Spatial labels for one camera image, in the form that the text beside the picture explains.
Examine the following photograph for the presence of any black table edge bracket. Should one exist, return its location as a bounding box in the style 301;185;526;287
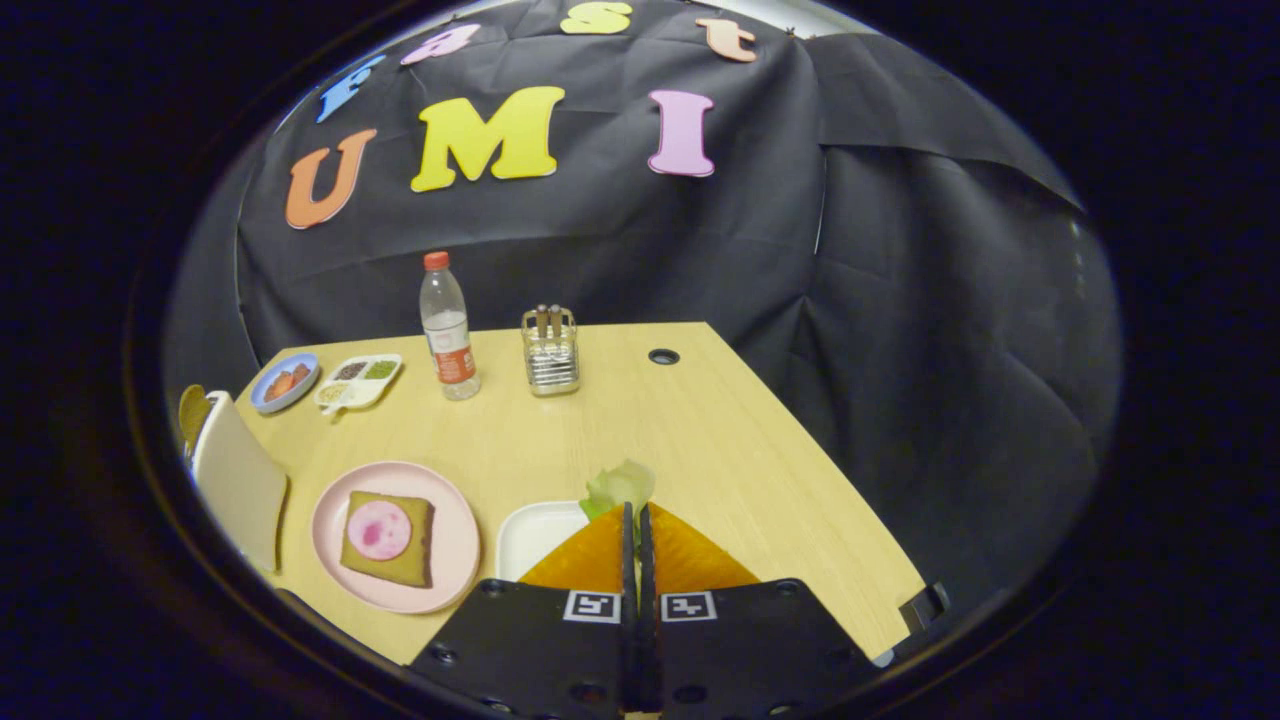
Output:
898;582;951;633

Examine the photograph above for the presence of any brown bread slice with ham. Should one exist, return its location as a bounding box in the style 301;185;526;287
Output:
340;490;436;589

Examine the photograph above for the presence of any white square plate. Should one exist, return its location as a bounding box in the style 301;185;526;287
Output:
496;500;591;583

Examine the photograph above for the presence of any pink ham slice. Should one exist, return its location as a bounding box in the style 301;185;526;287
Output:
347;500;413;561

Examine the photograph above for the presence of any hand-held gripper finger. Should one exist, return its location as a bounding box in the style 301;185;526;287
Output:
410;502;639;720
640;502;881;720

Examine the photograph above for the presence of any clear water bottle red cap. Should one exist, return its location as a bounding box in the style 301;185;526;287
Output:
419;251;482;402

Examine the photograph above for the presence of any white divided seed tray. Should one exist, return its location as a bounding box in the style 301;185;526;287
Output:
314;353;403;416

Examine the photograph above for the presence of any small blue plate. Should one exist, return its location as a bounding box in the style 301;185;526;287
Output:
249;352;321;415

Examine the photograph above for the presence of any green lettuce leaf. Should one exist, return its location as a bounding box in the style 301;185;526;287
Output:
580;459;656;523

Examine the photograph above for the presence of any brown toast slice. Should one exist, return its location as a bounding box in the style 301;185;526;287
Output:
178;384;211;451

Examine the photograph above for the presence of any white toaster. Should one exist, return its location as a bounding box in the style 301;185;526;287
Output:
188;390;291;574

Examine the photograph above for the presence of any pink round plate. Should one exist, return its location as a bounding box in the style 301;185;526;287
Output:
311;461;482;615

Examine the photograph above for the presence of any metal wire utensil holder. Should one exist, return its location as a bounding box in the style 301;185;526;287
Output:
521;305;581;397

